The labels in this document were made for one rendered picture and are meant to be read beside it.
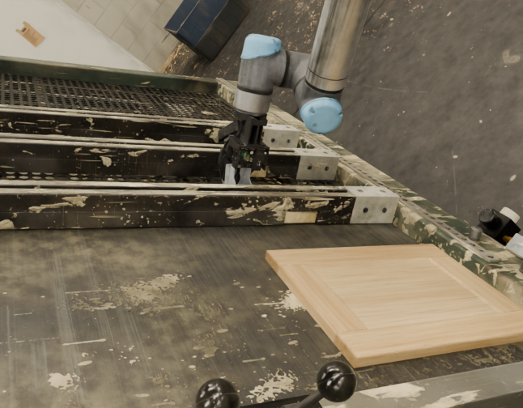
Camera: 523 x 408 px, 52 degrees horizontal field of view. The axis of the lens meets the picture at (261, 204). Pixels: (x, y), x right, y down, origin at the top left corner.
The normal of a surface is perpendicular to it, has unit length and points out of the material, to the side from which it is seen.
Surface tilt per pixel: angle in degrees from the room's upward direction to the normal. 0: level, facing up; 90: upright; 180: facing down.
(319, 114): 90
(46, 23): 90
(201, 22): 90
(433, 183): 0
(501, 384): 60
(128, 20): 90
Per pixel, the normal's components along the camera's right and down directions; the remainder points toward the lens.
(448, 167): -0.69, -0.47
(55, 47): 0.38, 0.43
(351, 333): 0.18, -0.91
